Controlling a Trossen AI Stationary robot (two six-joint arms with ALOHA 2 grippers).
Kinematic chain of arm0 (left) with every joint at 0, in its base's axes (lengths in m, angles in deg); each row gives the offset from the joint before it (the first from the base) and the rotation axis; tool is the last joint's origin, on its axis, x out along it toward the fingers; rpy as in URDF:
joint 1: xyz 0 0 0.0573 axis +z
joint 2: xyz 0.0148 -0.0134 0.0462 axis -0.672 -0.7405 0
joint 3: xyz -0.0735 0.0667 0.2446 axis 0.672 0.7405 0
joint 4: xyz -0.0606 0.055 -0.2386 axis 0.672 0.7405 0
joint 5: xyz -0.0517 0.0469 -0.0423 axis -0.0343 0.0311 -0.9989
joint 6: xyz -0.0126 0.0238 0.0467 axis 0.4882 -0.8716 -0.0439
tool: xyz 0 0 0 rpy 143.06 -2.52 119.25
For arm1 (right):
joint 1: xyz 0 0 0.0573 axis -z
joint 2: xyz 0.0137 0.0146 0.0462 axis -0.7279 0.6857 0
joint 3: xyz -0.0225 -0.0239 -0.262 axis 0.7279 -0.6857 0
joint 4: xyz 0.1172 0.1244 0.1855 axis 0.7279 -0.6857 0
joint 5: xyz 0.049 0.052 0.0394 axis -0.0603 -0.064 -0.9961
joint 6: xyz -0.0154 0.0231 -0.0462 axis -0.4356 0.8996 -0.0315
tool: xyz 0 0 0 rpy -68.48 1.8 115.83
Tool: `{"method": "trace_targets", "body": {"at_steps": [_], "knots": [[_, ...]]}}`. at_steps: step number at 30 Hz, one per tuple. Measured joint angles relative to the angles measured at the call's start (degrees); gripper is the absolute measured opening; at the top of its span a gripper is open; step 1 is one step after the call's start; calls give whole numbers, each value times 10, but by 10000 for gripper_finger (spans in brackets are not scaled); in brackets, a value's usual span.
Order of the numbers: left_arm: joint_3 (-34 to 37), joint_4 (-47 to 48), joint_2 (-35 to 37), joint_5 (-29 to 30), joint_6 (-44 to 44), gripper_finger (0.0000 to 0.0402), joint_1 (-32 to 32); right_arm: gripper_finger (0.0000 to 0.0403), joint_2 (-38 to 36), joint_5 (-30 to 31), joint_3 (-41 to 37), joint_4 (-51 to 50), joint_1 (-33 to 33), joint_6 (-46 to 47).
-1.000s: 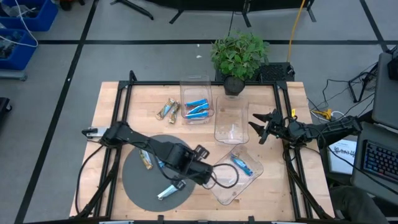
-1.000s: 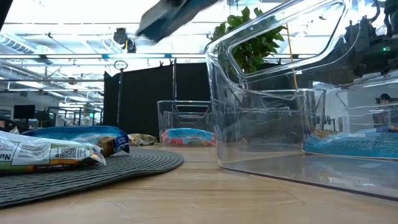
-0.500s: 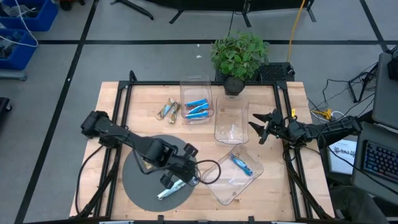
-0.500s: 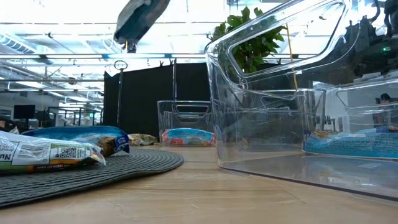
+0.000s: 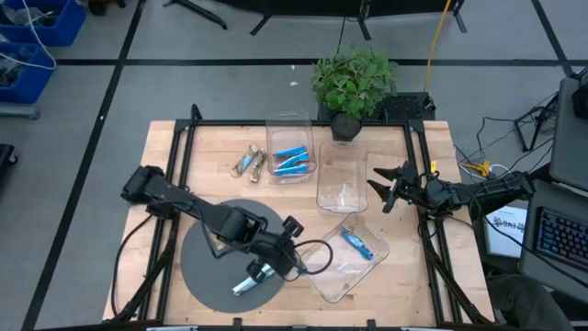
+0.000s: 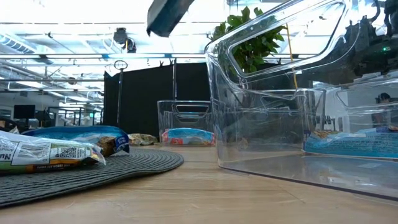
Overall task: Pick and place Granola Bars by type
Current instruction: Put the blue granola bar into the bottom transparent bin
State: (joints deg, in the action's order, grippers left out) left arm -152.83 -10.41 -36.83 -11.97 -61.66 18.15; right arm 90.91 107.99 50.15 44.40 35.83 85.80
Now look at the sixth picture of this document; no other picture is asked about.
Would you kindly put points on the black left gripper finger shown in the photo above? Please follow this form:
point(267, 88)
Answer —
point(168, 15)

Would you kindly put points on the white green granola bar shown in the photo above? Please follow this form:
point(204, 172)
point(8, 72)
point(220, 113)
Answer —
point(37, 152)

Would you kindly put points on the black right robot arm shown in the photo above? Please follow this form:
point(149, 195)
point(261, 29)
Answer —
point(391, 12)

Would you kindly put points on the person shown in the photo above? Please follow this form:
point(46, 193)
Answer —
point(384, 98)

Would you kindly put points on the black curtain partition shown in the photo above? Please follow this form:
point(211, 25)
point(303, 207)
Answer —
point(140, 99)

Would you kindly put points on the black light stand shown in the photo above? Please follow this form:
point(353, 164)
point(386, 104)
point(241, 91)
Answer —
point(119, 93)

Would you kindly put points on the green plant in black pot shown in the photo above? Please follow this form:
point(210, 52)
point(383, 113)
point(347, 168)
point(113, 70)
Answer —
point(252, 53)

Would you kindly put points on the clear plastic bin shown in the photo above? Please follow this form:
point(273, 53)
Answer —
point(166, 115)
point(280, 174)
point(281, 130)

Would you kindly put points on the black monitor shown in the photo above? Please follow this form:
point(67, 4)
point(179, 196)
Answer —
point(24, 112)

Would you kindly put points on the round grey woven placemat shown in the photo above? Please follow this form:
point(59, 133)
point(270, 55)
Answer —
point(93, 177)

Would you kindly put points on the black overhead camera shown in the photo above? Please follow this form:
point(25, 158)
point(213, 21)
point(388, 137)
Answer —
point(121, 35)

